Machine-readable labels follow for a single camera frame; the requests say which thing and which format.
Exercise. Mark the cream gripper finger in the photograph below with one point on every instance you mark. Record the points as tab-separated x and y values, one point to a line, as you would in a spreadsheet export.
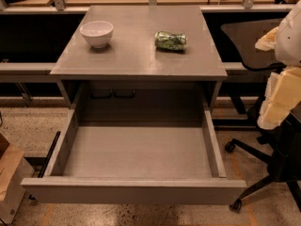
282	95
268	41

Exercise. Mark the crushed green can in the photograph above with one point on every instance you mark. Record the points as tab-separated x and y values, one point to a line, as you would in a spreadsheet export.
170	41

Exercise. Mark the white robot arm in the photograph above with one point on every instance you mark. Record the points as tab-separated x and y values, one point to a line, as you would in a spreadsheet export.
288	47

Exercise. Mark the open grey top drawer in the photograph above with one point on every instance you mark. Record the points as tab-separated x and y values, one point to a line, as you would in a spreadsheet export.
137	146

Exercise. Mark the grey drawer cabinet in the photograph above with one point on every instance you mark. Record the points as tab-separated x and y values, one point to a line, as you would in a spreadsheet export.
130	80

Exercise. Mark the black office chair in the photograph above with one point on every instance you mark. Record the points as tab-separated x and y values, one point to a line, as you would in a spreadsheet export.
283	165

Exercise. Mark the white ceramic bowl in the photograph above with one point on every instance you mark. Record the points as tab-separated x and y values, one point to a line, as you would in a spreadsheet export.
97	33

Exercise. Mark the cardboard box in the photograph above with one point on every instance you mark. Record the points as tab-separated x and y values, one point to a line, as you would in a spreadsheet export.
13	168

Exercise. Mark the black drawer slide rail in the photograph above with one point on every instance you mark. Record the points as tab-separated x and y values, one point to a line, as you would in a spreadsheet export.
49	154

